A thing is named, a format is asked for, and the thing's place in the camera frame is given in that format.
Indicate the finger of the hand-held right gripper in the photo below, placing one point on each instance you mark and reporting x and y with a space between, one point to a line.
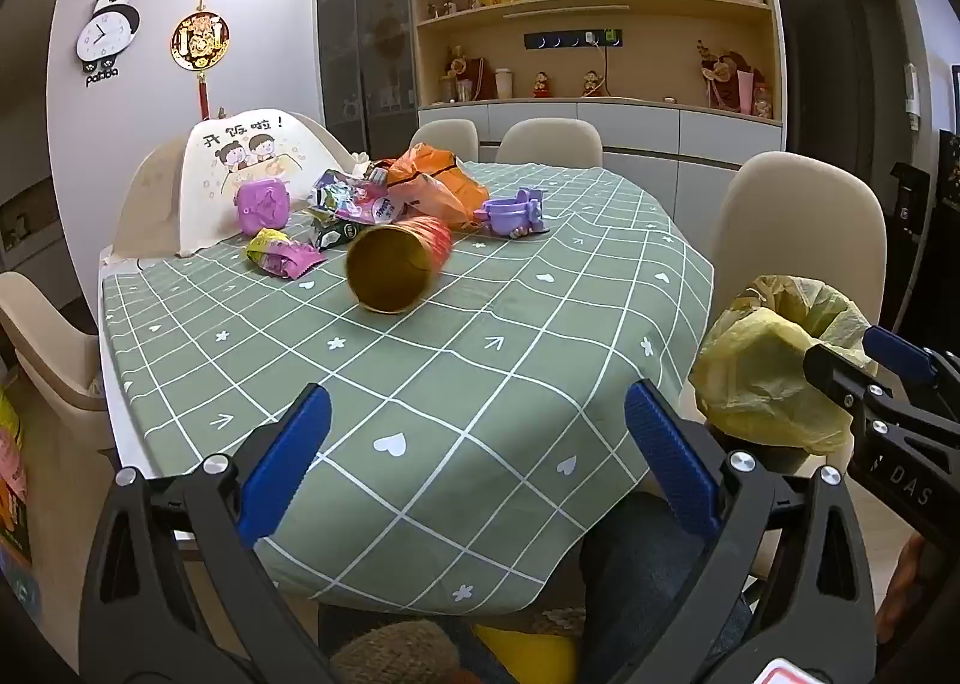
847 384
900 354

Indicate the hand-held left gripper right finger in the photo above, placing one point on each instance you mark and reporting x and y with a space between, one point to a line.
671 459

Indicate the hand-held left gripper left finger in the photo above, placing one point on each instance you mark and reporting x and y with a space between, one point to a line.
289 459

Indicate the yellow plastic trash bag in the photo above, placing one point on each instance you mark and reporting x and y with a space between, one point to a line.
757 369

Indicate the cartoon print tissue pack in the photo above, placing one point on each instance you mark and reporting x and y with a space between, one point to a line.
371 208

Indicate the person's right forearm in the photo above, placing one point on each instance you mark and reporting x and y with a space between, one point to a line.
904 579

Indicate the person's jeans leg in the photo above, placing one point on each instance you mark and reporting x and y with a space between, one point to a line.
637 579

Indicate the beige dining chair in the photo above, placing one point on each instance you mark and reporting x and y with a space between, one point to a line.
446 138
45 354
551 140
795 226

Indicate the green checked tablecloth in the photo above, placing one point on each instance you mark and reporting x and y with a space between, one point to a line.
450 391

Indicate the yellow pink snack wrapper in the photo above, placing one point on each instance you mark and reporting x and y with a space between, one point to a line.
281 255

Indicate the brown fuzzy cloth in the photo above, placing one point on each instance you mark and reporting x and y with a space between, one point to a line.
397 654

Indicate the orange paper noodle cup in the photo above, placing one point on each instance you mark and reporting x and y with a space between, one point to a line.
405 264

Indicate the green snack packet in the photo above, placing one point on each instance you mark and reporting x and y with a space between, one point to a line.
330 230

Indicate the yellow cloth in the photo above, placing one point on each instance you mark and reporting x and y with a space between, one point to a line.
525 658

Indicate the purple toy case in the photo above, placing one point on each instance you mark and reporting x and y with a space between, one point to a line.
262 204

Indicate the white printed food cover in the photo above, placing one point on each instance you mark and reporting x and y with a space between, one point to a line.
217 204

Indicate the colourful printed bag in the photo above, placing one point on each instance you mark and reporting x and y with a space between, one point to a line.
13 474

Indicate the purple white snack packet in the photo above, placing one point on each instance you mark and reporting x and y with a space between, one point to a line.
334 183

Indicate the candy jar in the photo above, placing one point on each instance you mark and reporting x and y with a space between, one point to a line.
762 103

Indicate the purple toy vehicle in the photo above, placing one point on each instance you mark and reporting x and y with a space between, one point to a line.
510 211

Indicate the pink wrapped tube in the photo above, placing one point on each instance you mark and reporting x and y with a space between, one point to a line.
748 93

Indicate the wood and white sideboard cabinet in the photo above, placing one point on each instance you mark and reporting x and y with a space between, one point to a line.
660 136

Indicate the orange plastic bag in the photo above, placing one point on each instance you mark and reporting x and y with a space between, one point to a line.
435 181

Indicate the large red bouquet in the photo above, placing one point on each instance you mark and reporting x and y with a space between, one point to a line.
721 73

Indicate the white lidded cup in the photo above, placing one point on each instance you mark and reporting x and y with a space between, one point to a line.
502 85

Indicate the doll flower bouquet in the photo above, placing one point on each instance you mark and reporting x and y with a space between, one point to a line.
456 73

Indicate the dark red gift bag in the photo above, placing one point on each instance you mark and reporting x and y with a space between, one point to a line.
481 80

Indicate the red gold hanging ornament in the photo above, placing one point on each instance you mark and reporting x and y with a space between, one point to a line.
198 39

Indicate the black power strip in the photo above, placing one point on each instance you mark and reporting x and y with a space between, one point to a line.
562 40

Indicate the dark glass door cabinet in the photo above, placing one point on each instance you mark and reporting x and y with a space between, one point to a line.
367 31

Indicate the white wall intercom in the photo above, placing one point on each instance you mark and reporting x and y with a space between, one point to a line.
912 95

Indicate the panda wall clock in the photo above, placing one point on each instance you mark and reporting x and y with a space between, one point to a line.
101 31

